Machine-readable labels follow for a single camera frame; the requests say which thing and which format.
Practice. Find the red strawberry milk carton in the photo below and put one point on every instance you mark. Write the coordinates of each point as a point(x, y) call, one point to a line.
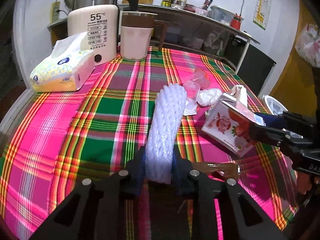
point(228, 122)

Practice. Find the white plastic wrap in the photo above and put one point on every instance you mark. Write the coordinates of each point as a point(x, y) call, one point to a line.
point(208, 97)

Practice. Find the pink brown jug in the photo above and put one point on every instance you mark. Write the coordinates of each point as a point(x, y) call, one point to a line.
point(136, 32)

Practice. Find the giraffe height chart poster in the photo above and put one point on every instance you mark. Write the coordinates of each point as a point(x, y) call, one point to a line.
point(262, 13)

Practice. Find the clear plastic cup red rim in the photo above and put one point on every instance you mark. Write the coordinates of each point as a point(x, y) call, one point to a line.
point(200, 77)

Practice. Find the tissue pack yellow white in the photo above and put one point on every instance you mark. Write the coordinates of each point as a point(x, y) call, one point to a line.
point(66, 69)

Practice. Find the white paper bag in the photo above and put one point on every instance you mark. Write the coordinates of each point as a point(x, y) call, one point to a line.
point(240, 93)

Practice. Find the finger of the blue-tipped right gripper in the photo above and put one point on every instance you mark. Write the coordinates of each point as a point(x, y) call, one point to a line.
point(272, 121)

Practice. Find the white trash bin with liner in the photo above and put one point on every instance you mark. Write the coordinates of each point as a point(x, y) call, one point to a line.
point(273, 105)

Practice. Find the clear plastic storage box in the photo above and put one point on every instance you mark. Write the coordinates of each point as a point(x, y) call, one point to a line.
point(221, 15)

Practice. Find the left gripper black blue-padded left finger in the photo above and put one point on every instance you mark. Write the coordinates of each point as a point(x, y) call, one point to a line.
point(94, 209)

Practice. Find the black cabinet panel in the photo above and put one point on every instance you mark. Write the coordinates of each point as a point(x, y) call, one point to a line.
point(255, 67)

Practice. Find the pink plaid tablecloth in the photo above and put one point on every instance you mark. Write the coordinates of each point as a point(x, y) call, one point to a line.
point(66, 137)

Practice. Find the person's right hand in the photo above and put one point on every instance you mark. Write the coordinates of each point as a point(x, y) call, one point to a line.
point(303, 183)

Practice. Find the yellow power strip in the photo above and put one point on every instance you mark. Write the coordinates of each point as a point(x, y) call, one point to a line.
point(54, 12)

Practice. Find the pink utensil holder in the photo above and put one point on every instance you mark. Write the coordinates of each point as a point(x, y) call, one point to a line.
point(201, 11)

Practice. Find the red thermos bottle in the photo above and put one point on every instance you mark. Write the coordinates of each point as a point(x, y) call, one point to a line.
point(236, 22)

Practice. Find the brown snack wrapper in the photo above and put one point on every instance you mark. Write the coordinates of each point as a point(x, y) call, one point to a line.
point(222, 171)

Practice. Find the plastic bags hanging on door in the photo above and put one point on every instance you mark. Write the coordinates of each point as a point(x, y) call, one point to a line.
point(307, 44)

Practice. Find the white foam fruit net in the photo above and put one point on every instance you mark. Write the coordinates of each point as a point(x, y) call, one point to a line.
point(166, 120)

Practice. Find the white 55 degree water dispenser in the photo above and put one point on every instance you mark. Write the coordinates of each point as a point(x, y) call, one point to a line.
point(100, 23)

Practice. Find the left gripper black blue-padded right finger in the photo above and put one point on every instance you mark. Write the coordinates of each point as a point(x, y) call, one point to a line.
point(241, 216)

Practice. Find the metal kitchen shelf counter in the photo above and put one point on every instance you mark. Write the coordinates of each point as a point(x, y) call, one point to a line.
point(188, 31)

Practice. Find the wooden door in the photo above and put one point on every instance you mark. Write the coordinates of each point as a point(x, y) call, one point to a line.
point(295, 87)

